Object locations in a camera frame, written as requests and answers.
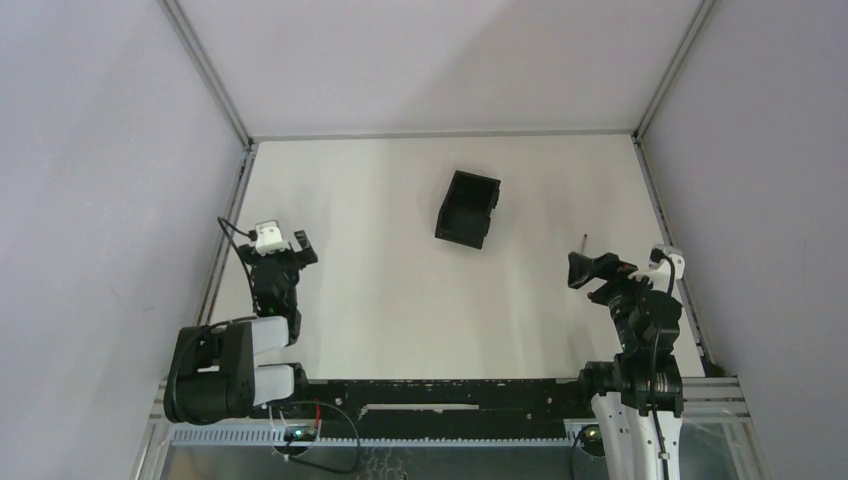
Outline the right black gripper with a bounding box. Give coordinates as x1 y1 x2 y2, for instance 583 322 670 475
567 250 667 350

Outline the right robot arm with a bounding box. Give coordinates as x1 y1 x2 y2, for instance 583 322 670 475
567 245 685 479

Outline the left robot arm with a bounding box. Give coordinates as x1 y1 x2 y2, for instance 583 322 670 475
163 224 318 426

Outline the black plastic bin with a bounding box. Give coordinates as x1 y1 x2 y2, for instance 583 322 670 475
434 170 501 250

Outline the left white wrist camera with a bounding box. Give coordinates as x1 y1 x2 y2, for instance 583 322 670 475
248 220 291 256

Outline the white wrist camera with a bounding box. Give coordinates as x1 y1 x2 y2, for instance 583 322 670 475
248 220 291 256
628 244 686 292

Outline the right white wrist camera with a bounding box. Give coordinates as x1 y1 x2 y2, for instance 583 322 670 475
628 244 686 292

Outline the left black cable loop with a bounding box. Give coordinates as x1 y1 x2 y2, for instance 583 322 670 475
268 399 363 476

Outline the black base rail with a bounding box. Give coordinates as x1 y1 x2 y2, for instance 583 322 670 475
305 378 594 441

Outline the right black base cable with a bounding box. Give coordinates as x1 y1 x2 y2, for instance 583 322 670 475
569 423 605 480

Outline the grey slotted cable duct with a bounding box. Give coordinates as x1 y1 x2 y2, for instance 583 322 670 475
168 423 584 448

